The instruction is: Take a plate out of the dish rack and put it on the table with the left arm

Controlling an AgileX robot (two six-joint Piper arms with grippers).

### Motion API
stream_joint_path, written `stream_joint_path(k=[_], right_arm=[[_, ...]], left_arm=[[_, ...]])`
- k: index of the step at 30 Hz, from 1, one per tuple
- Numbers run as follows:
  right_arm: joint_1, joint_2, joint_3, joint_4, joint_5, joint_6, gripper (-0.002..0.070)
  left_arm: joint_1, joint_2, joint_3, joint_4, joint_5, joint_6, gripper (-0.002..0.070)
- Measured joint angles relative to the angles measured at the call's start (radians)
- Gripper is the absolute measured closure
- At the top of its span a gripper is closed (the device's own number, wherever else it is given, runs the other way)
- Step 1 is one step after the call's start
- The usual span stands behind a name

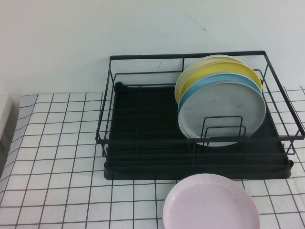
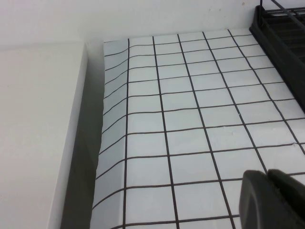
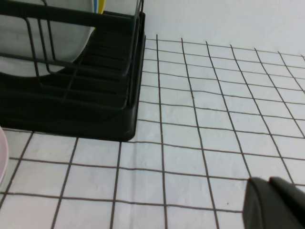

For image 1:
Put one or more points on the black plastic drip tray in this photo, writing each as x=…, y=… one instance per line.
x=147, y=119

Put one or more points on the yellow plate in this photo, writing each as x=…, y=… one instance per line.
x=214, y=69

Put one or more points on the grey box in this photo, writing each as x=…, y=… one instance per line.
x=6, y=119

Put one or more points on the pink plate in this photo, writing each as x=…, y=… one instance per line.
x=209, y=205

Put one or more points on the grey plate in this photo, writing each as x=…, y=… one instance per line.
x=221, y=102

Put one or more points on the cream plate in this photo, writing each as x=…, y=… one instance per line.
x=188, y=71

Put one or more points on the light blue plate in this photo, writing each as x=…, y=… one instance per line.
x=209, y=80

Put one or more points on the white black-grid tablecloth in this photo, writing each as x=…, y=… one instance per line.
x=59, y=167

